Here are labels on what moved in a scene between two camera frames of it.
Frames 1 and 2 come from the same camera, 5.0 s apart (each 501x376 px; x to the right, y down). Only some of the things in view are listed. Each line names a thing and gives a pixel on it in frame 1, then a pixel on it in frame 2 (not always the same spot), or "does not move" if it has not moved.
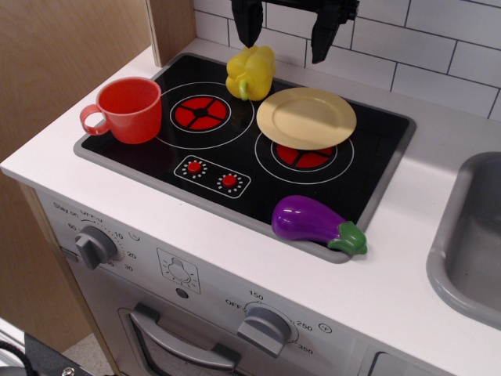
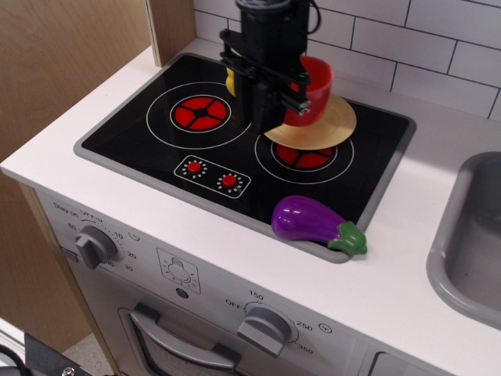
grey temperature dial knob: [267, 330] does not move
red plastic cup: [131, 107] to [317, 92]
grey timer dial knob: [95, 246] does not move
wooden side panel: [172, 27] does not move
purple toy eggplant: [308, 217] does not move
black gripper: [248, 16] to [272, 45]
